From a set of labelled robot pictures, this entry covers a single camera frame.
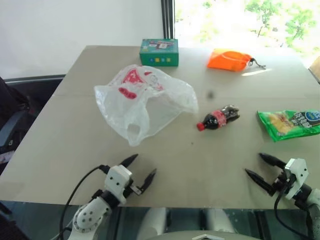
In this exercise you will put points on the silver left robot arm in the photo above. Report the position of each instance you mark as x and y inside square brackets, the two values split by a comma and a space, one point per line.
[87, 217]

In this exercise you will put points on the grey rounded robot leg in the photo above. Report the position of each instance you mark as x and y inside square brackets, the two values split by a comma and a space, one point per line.
[218, 220]
[152, 221]

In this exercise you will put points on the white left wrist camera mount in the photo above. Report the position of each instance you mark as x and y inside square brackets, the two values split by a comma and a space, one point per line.
[117, 178]

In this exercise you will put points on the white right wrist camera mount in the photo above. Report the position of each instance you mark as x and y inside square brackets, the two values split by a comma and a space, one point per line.
[298, 172]

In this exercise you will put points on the small cola bottle red cap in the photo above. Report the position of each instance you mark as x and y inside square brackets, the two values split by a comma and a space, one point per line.
[218, 118]

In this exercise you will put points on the dark window frame post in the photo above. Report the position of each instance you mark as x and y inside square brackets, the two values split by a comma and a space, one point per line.
[167, 17]

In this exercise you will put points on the green snack packet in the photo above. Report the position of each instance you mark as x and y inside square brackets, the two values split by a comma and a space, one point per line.
[287, 123]

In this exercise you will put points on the clear plastic bag red print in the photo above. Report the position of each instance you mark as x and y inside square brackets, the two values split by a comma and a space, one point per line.
[125, 105]

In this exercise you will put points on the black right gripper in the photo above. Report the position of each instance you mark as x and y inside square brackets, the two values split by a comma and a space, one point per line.
[282, 183]

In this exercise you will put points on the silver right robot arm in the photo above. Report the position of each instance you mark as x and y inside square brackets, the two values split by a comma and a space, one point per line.
[313, 200]

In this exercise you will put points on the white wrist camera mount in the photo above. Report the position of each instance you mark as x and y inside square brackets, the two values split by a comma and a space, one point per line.
[298, 172]
[117, 178]

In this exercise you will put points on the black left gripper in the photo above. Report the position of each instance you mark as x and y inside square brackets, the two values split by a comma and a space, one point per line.
[135, 190]

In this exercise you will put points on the black office chair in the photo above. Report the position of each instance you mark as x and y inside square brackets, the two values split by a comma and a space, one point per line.
[15, 112]

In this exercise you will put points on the green cardboard box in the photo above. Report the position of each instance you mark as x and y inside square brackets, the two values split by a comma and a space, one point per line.
[159, 53]

